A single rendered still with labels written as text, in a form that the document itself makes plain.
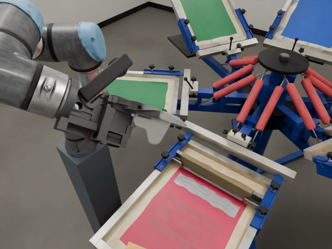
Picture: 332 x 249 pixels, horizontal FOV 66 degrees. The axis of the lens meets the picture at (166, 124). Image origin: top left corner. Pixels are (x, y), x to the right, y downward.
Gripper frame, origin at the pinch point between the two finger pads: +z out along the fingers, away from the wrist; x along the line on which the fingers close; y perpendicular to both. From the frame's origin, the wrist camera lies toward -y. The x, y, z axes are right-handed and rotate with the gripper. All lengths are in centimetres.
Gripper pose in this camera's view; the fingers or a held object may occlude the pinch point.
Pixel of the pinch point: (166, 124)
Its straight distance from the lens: 52.0
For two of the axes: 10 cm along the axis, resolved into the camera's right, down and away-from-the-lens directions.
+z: 8.0, 3.1, 5.1
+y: -2.5, 9.5, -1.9
